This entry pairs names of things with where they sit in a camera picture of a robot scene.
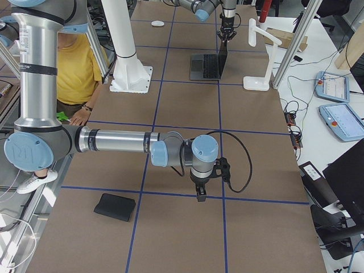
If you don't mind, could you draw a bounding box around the lower blue teach pendant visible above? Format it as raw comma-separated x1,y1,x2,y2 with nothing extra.
318,103,363,142

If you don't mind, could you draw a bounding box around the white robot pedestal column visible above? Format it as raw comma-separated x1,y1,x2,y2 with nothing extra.
101,0,153,94

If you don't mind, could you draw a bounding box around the black mouse pad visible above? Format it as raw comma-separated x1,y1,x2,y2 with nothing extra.
93,193,136,222

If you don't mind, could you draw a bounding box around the white desk lamp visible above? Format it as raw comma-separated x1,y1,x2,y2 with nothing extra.
243,18,282,91

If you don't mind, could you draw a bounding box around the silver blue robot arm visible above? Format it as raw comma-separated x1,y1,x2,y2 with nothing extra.
4,1,226,201
170,0,237,45

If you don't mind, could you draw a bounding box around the white computer mouse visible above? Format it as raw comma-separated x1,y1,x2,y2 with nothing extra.
151,20,164,27

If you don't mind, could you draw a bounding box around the black monitor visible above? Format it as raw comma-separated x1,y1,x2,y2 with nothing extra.
323,140,363,224

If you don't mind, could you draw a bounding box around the black power adapter box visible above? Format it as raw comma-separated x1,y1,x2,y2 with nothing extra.
299,161,338,208

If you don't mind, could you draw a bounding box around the upper blue teach pendant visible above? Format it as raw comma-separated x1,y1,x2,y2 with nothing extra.
314,71,350,102

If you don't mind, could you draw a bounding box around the aluminium frame post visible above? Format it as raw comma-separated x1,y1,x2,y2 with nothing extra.
272,0,322,89

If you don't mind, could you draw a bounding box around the blue teach pendant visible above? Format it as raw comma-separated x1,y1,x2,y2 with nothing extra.
318,103,363,142
314,71,350,102

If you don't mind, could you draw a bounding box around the grey laptop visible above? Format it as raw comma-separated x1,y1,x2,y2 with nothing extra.
190,42,228,80

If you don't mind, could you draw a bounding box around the brown cardboard box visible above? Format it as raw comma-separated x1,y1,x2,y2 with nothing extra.
266,27,308,52

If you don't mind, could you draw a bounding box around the person in yellow shirt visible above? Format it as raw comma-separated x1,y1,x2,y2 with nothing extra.
57,33,102,126

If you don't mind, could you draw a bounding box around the brown paper table mat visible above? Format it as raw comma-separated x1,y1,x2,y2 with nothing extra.
27,1,325,272

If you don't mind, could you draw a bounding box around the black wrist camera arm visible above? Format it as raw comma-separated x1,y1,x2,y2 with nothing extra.
210,157,231,183

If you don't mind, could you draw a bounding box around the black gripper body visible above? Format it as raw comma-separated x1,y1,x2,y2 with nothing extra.
220,15,235,34
189,172,210,188

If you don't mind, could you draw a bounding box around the white sneaker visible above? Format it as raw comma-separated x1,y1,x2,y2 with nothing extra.
16,168,58,195

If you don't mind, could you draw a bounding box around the red cylinder object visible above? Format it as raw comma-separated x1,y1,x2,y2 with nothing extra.
259,0,272,23

